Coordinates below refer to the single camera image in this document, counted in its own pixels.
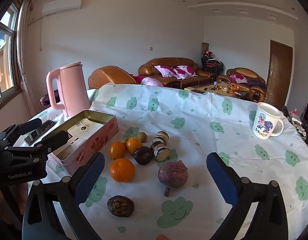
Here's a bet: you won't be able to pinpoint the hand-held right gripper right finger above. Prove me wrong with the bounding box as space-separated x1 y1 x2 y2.
206 152 289 240

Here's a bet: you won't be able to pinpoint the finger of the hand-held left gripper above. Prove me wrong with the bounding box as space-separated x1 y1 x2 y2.
0 118 42 147
4 131 69 156

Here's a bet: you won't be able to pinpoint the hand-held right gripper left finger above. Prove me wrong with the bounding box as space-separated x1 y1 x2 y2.
22 152 106 240

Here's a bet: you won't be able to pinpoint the orange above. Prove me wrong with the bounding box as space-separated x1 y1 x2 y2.
126 137 143 154
109 141 126 160
109 158 136 183

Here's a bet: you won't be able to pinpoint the person's left hand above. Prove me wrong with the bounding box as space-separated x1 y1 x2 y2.
0 186 29 230

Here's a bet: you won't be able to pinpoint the black smartphone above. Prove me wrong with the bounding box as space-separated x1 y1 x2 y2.
24 119 58 146

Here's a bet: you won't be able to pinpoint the dark purple stool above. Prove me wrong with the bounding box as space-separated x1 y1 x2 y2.
40 90 62 107

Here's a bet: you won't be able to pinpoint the white printed packet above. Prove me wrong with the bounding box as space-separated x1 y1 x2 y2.
66 120 106 140

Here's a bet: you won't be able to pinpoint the wrinkled dark passion fruit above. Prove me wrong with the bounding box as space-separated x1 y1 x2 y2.
107 195 135 218

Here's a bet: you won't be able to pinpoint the pink tin box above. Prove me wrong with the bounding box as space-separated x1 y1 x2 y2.
48 109 119 177

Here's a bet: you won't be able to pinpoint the purple turnip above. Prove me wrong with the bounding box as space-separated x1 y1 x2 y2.
157 160 189 197

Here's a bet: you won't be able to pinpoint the pink electric kettle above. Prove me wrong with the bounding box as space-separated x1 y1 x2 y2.
46 61 91 117

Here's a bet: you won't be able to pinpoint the dark purple passion fruit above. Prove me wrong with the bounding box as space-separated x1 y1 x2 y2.
133 146 153 166

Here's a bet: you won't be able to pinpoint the white green cloud tablecloth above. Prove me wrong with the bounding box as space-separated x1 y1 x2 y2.
13 84 308 240

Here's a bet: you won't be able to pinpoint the beige curtain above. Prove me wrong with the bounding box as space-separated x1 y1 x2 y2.
14 0 37 115

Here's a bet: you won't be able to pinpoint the white cartoon print mug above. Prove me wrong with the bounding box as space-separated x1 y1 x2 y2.
252 102 284 139

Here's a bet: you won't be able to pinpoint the window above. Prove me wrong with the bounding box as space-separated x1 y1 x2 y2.
0 4 19 98

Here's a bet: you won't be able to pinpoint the brown leather armchair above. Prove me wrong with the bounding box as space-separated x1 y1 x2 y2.
216 67 267 103
88 65 138 90

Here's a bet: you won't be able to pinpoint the wooden coffee table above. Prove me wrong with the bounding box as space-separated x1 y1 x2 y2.
184 81 250 100

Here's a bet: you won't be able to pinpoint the purple blanket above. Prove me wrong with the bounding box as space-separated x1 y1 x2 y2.
245 79 266 88

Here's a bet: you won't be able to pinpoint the white magenta floral pillow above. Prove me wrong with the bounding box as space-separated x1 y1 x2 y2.
172 65 197 80
154 65 178 78
230 74 248 83

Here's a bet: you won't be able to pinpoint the brown leather sofa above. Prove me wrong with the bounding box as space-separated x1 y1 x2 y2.
138 57 217 88

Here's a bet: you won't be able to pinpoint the pink pillow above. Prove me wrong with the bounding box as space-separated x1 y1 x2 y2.
140 77 164 87

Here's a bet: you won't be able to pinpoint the stacked dark chairs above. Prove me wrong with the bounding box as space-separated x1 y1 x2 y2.
201 54 224 74

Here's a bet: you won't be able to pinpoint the brown wooden door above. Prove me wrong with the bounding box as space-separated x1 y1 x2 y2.
265 39 293 103

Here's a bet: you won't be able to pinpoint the white air conditioner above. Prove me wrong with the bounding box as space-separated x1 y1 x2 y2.
42 0 83 17

